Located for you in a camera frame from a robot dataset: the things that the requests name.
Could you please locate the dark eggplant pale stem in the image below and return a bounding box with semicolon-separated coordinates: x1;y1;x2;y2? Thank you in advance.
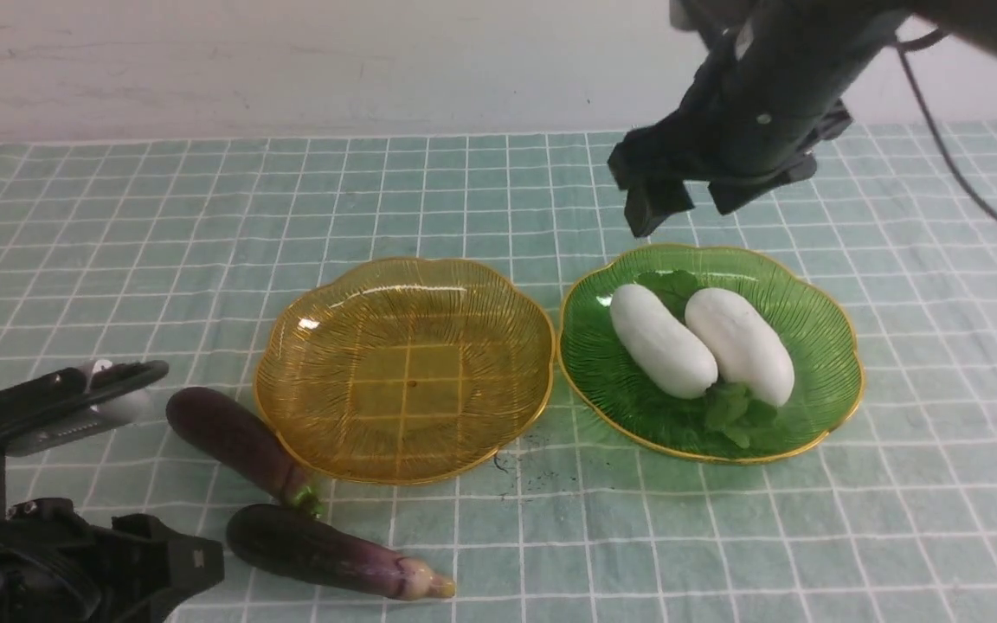
226;504;456;601

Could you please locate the green plastic flower plate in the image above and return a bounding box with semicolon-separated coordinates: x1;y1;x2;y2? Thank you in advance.
557;244;866;465

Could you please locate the amber plastic flower plate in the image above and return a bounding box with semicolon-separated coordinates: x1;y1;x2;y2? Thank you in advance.
253;257;557;485

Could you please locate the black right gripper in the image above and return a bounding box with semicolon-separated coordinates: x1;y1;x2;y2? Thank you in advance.
608;1;906;238

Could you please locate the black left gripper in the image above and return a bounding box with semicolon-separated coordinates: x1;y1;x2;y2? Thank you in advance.
0;499;225;622

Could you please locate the green checkered tablecloth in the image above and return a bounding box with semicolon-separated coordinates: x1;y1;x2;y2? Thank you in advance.
0;125;997;622

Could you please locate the white radish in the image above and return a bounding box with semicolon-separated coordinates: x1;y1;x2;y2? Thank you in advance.
637;271;796;450
608;284;717;399

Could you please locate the black cable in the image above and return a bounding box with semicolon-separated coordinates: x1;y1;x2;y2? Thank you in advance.
892;30;997;243

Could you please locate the purple eggplant green stem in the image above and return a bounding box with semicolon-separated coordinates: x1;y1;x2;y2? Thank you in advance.
165;387;322;519

